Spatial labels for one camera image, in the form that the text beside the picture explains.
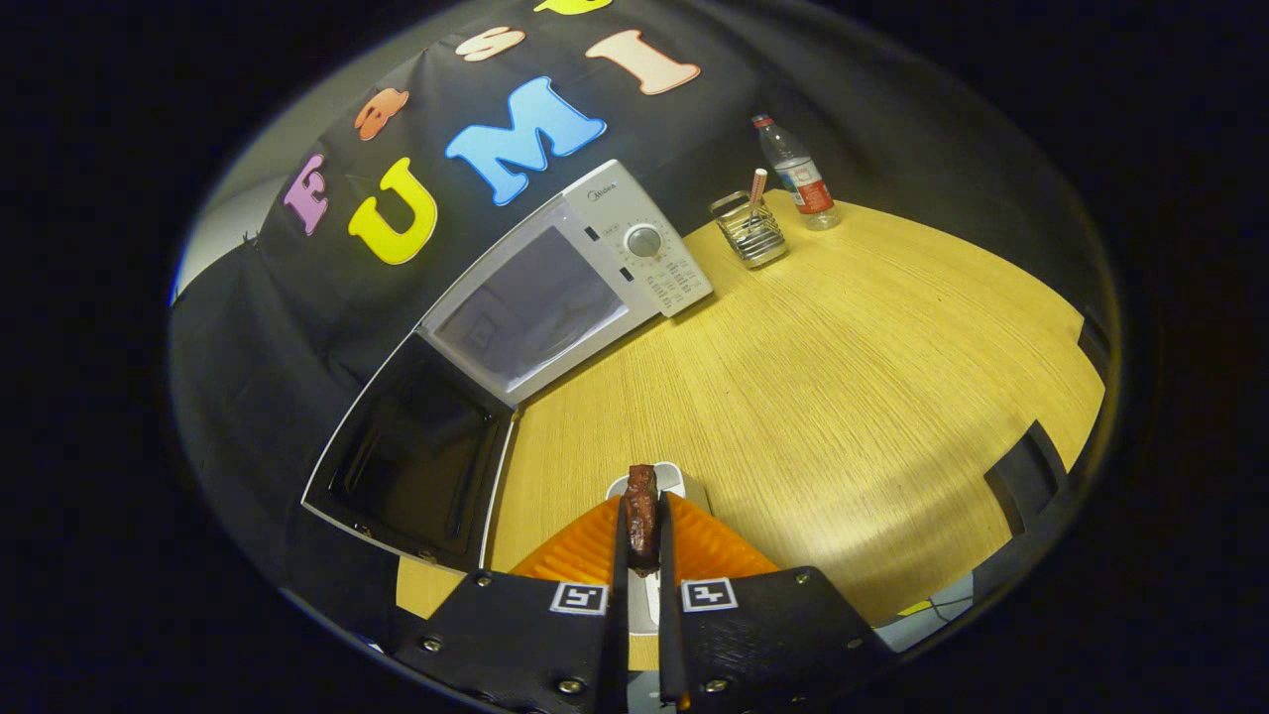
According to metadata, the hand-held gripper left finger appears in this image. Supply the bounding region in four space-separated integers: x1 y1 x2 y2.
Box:
392 493 632 714

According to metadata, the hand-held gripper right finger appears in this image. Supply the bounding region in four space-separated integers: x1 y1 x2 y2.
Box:
656 491 898 714

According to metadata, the brown meat slice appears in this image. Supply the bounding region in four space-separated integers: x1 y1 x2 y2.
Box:
625 464 661 578

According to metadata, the white toaster oven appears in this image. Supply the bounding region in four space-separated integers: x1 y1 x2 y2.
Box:
300 159 715 574

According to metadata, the small white ridged tray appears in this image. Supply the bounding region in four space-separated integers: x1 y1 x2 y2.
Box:
605 461 710 636

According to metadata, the clear plastic water bottle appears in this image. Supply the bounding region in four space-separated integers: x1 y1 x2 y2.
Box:
750 113 842 232

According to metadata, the metal wire basket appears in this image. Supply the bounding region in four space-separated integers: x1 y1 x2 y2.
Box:
709 190 790 271

